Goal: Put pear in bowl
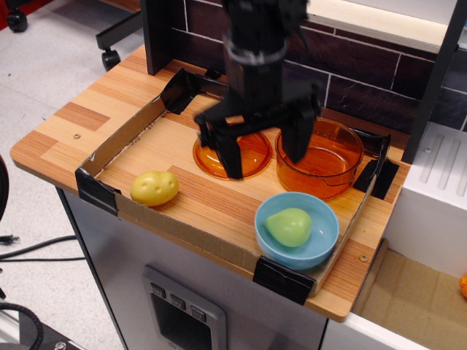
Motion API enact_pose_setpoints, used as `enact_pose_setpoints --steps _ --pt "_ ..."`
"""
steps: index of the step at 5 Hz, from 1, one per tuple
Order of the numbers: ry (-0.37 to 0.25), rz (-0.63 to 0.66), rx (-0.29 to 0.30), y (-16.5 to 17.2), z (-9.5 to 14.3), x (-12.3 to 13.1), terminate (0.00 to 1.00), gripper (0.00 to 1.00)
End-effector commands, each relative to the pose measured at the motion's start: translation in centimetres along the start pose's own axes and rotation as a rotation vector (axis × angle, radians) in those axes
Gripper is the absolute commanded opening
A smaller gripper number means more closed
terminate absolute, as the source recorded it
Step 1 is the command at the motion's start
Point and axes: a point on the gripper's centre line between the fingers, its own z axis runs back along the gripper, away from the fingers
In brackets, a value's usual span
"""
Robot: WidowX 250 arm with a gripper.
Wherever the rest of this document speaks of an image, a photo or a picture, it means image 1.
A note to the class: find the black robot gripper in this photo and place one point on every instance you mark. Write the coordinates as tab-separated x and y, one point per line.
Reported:
258	98

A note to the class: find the green plastic pear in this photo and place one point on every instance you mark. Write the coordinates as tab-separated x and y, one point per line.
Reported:
290	227

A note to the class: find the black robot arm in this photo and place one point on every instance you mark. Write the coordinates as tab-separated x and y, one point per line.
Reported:
263	22

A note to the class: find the light blue bowl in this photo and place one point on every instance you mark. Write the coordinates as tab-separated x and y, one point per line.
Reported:
324	235

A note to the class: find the orange transparent pot lid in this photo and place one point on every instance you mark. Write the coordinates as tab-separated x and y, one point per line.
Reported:
256	153

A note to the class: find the orange transparent pot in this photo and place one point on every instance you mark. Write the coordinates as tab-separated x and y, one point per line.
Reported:
330	164

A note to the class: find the yellow plastic potato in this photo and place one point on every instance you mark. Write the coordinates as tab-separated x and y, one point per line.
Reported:
154	188

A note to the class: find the cardboard fence with black tape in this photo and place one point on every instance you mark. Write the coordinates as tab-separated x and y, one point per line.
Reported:
214	217

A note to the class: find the black office chair base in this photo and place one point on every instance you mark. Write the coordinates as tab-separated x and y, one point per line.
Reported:
115	33

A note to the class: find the grey toy oven panel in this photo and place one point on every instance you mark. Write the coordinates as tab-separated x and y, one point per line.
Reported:
183	318

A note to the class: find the white toy sink counter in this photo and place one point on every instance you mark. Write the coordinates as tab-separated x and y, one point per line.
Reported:
412	298

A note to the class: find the orange toy in sink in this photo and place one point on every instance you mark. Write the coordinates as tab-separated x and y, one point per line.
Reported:
463	285

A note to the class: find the black chair caster wheel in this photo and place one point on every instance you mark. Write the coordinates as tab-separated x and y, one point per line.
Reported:
17	21

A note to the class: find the dark vertical shelf post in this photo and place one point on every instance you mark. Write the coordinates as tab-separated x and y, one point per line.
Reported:
438	74

